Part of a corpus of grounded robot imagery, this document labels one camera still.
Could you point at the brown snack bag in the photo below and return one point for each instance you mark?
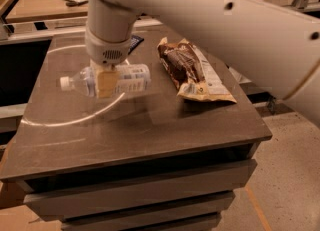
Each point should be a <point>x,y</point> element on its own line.
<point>191,72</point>

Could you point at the blue label plastic bottle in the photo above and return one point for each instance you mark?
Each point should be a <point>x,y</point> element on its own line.
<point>133,78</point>

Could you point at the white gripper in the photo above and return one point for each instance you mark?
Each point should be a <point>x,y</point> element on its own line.
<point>107,51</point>

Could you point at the dark blue snack packet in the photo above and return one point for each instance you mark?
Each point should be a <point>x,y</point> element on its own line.
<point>135,41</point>

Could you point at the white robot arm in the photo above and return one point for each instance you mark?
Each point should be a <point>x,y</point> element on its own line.
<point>276,48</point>

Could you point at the dark drawer cabinet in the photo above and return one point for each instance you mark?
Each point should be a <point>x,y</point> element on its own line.
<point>148,161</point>

